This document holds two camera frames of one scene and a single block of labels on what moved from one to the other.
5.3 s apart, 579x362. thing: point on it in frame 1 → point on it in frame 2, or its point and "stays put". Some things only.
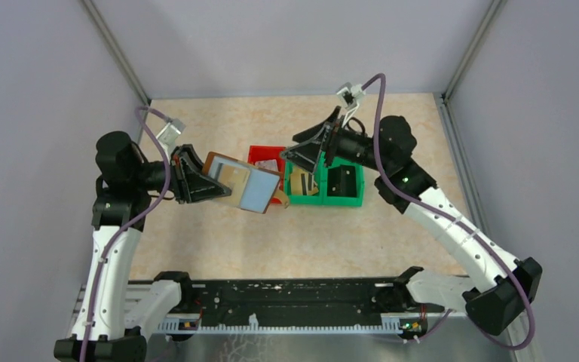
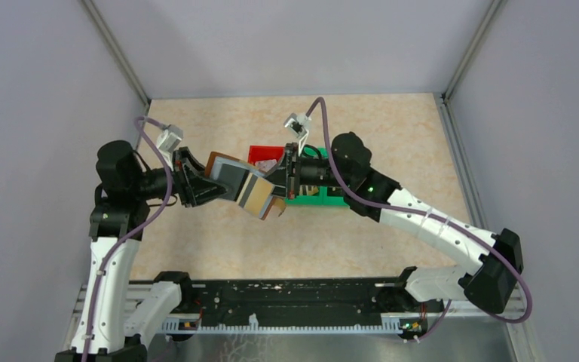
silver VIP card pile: (268, 164) stays put
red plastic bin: (258, 153) stays put
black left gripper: (184, 161) stays put
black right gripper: (335, 136) → (285, 183)
